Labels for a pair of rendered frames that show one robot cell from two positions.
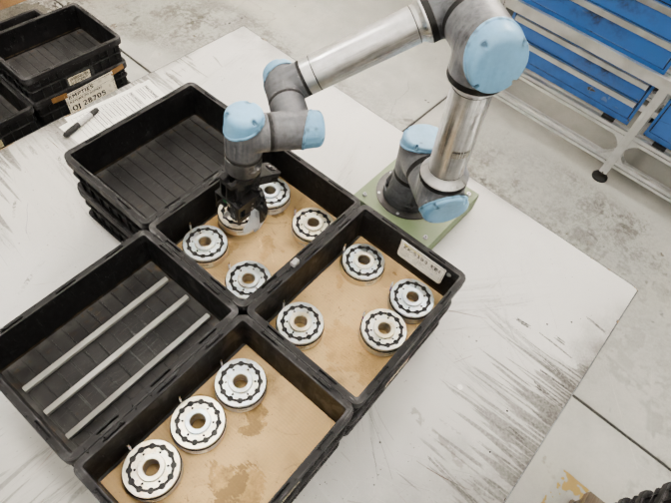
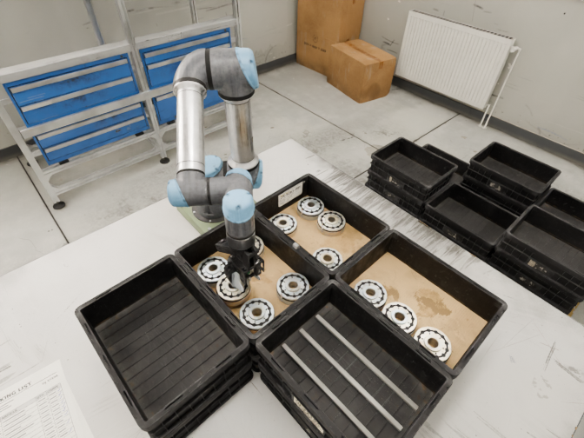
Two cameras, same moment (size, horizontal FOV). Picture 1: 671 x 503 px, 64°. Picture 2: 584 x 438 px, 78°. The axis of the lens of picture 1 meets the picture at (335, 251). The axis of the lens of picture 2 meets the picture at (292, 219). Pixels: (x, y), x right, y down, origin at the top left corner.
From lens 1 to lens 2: 0.92 m
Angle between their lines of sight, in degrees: 46
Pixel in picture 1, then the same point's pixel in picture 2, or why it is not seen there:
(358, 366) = (351, 238)
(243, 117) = (243, 198)
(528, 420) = (361, 191)
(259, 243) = (255, 283)
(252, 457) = (411, 294)
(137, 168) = (150, 378)
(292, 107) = (228, 179)
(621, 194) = not seen: hidden behind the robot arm
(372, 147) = (156, 224)
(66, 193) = not seen: outside the picture
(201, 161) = (158, 322)
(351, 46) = (194, 130)
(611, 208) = not seen: hidden behind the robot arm
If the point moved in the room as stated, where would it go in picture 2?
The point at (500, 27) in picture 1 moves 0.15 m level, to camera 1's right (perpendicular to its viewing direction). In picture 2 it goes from (244, 50) to (262, 33)
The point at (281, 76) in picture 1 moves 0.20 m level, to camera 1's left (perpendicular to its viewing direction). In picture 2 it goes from (191, 182) to (149, 238)
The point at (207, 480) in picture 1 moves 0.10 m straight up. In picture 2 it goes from (428, 318) to (439, 300)
